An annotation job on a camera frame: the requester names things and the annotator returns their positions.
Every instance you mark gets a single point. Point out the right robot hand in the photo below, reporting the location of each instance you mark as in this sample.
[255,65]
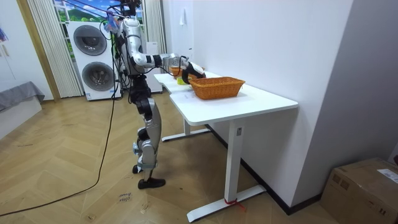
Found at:
[195,69]

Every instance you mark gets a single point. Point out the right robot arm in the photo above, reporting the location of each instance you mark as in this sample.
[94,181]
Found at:
[143,59]

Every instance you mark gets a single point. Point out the large orange wicker basket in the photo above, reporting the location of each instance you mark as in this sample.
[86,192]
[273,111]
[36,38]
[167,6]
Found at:
[216,88]

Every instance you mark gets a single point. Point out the white cabinet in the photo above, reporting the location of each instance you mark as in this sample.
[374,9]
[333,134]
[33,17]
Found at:
[155,71]

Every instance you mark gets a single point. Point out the white desk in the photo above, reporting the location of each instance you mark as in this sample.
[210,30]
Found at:
[224,109]

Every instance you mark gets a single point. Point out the white pleated curtain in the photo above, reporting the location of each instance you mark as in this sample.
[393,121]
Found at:
[154,21]
[56,49]

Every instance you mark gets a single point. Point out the robot body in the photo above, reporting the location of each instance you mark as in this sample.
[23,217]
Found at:
[134,37]

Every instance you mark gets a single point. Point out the robot legs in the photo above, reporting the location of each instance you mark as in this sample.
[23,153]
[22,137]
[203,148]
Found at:
[152,124]

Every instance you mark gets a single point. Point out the white washing machine tower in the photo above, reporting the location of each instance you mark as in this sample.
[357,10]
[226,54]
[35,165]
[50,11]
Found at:
[93,68]

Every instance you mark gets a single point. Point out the grey bed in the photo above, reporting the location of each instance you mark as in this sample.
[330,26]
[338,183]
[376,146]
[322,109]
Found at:
[18,99]

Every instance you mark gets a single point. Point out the brown cardboard box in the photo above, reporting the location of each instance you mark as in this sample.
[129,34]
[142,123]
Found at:
[360,193]

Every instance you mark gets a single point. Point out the white wall fixture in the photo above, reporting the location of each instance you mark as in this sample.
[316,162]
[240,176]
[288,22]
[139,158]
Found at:
[183,17]

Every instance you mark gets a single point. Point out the landscape wall poster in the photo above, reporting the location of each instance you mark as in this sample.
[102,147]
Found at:
[84,12]

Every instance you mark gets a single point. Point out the wooden door frame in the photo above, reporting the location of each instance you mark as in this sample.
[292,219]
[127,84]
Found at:
[37,46]

